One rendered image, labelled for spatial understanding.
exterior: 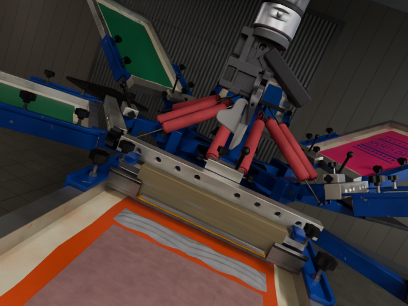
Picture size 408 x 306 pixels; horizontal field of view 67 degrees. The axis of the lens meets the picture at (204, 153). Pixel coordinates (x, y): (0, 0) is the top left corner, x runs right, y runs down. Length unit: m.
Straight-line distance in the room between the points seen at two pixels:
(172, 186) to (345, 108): 3.84
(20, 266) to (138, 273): 0.18
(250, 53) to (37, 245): 0.48
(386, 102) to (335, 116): 0.62
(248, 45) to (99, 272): 0.46
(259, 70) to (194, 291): 0.41
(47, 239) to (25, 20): 5.55
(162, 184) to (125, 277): 0.27
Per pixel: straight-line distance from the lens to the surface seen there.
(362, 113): 4.48
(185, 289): 0.60
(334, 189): 1.09
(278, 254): 0.77
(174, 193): 0.75
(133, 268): 0.59
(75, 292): 0.52
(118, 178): 0.77
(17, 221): 0.57
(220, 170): 1.00
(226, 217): 0.75
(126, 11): 2.48
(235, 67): 0.56
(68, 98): 1.62
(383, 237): 4.88
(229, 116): 0.55
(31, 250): 0.58
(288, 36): 0.58
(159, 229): 0.72
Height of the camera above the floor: 1.30
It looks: 13 degrees down
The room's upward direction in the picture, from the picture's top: 23 degrees clockwise
